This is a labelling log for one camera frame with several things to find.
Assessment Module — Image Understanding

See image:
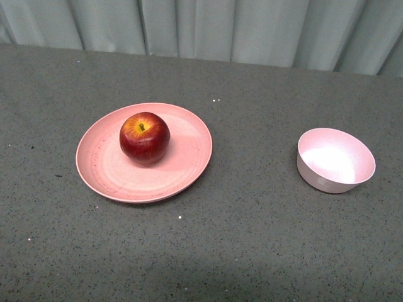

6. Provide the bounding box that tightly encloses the red apple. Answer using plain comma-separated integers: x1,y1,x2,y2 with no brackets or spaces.
119,112,171,166

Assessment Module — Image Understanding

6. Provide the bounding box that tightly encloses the pale pink bowl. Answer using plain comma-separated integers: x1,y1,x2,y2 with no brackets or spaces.
297,128,376,194

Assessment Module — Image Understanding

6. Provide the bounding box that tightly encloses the pink round plate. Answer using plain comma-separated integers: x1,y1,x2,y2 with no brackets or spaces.
76,103,213,203

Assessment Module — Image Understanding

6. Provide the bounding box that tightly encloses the white pleated curtain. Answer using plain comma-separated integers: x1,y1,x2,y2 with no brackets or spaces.
1,1,402,77

